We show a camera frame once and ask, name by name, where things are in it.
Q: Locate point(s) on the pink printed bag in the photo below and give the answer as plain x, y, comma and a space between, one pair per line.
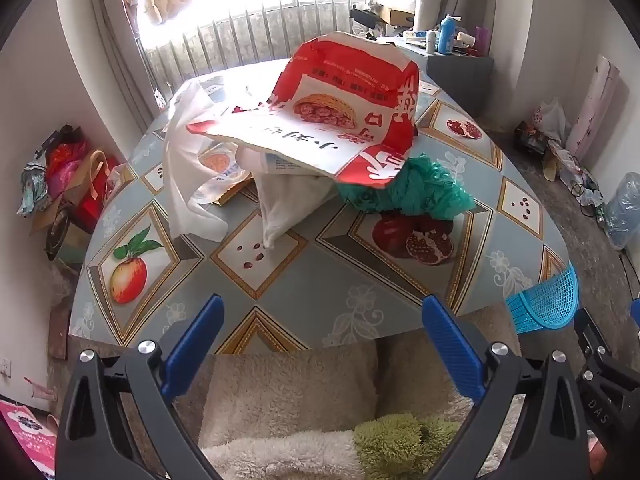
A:
25, 430

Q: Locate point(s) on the pink patterned roll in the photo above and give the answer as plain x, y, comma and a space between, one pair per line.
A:
597, 105

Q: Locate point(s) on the small white bottle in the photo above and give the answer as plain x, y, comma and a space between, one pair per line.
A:
431, 42

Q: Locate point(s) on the grey cabinet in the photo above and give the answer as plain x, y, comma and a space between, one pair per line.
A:
460, 80

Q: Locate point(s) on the teal mesh bundle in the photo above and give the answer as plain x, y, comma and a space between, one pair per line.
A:
420, 190

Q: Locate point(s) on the cardboard box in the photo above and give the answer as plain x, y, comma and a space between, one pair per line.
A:
395, 15

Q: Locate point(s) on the red white printed bag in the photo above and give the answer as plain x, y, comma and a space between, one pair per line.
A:
345, 65

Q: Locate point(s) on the red plastic bag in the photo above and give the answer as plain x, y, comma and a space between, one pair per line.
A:
67, 165

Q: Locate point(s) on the floral cloth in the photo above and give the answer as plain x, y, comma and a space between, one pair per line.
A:
32, 190

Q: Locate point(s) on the blue plastic basket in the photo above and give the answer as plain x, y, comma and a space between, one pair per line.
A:
545, 305

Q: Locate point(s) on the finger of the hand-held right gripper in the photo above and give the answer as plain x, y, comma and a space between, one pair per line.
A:
589, 330
636, 310

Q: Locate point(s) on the orange white snack packet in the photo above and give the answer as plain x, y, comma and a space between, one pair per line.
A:
220, 162

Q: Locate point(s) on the white packet blue print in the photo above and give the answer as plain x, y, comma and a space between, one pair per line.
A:
270, 160

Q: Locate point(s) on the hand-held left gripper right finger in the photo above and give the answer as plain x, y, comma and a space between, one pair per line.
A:
452, 350

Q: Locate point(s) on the metal balcony railing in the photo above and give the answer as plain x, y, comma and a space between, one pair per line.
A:
240, 45

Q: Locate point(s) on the purple container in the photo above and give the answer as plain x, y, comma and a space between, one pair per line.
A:
483, 40

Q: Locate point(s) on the green fuzzy cloth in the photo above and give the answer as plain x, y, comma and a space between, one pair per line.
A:
395, 445

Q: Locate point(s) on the person's right hand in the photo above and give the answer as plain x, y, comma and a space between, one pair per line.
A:
598, 457

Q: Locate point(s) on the clear bluish plastic bag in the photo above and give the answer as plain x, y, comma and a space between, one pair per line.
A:
625, 205

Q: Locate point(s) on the white plastic floor bag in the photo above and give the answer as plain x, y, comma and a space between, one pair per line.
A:
550, 117

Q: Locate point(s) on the blue plastic bottle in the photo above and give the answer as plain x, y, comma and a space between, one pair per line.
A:
447, 35

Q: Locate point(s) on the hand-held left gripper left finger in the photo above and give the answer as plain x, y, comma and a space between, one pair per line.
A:
195, 345

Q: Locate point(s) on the black bag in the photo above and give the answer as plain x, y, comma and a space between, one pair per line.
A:
362, 17

